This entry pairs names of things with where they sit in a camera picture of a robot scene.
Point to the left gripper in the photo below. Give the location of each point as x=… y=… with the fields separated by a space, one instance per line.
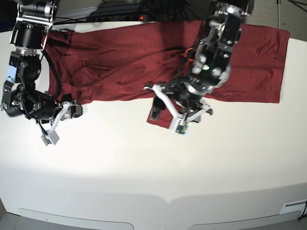
x=177 y=91

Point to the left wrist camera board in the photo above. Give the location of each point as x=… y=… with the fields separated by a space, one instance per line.
x=179 y=125

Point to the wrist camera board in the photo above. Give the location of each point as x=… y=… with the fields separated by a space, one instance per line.
x=50 y=137
x=179 y=125

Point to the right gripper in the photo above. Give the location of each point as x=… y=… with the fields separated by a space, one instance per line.
x=43 y=110

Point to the black power strip red switch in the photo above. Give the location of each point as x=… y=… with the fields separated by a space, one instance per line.
x=117 y=18

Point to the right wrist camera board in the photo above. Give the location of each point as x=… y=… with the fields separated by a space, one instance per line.
x=50 y=137

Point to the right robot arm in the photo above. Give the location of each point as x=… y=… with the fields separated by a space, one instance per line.
x=34 y=21

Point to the white label plate on table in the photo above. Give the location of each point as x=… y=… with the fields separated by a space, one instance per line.
x=294 y=206

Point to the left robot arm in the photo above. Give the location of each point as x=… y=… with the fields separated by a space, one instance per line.
x=207 y=65

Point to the thin white vertical pole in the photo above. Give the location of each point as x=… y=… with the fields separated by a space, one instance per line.
x=279 y=13

